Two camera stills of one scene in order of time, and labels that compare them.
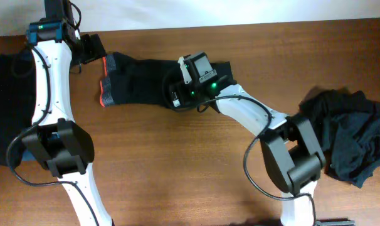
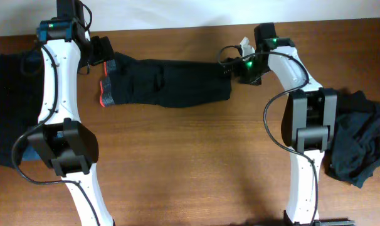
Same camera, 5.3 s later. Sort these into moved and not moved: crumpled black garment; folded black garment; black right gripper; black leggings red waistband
Moved: black right gripper
Not moved: crumpled black garment; folded black garment; black leggings red waistband
